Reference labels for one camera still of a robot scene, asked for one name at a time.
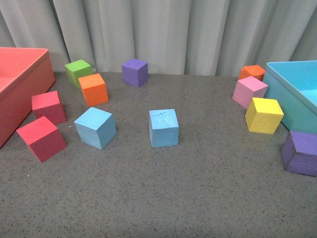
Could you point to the light blue foam cube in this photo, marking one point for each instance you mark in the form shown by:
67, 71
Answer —
163, 128
96, 127

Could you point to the rear purple foam cube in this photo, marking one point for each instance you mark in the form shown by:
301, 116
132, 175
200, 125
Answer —
135, 72

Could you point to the purple foam cube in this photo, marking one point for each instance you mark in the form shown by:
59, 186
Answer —
299, 153
135, 72

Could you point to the left orange foam cube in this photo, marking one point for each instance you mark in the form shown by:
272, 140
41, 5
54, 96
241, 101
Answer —
94, 89

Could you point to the orange foam cube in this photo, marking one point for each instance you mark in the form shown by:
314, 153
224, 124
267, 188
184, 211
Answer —
255, 71
94, 89

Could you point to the pink foam cube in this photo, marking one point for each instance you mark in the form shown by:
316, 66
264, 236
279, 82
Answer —
246, 89

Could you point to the green foam cube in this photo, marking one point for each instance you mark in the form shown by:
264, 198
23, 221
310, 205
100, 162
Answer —
77, 69

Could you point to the white pleated curtain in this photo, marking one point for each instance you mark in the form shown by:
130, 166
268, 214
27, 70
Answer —
198, 37

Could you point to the yellow foam cube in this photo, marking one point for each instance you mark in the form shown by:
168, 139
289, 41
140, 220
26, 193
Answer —
263, 115

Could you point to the right orange foam cube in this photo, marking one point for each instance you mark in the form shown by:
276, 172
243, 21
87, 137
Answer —
255, 71

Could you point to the rear red foam cube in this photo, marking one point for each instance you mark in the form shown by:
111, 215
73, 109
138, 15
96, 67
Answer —
50, 106

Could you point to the red foam cube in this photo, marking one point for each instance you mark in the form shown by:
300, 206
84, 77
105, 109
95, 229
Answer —
43, 138
50, 106

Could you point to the front red foam cube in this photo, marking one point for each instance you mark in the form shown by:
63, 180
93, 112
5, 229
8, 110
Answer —
43, 138

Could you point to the light blue plastic bin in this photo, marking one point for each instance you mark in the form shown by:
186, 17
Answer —
294, 85

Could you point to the red plastic bin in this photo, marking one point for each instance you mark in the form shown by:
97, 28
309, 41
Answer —
24, 72

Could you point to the right purple foam cube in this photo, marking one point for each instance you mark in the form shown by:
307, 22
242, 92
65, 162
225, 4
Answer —
299, 153

